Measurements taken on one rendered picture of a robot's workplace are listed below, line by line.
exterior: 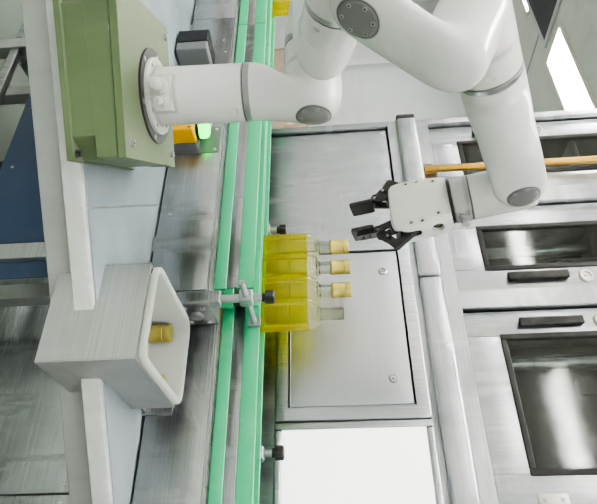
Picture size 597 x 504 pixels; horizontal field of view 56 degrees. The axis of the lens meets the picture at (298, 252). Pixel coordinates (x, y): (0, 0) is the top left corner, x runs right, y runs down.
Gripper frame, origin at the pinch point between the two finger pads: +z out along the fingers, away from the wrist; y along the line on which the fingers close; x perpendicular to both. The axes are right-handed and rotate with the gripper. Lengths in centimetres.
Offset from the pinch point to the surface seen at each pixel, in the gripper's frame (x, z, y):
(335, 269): -26.5, 12.4, 8.2
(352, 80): -336, 65, 454
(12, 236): 4, 78, 13
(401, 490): -42, 5, -36
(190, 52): 3, 39, 61
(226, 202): -8.4, 31.6, 19.1
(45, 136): 30, 44, 7
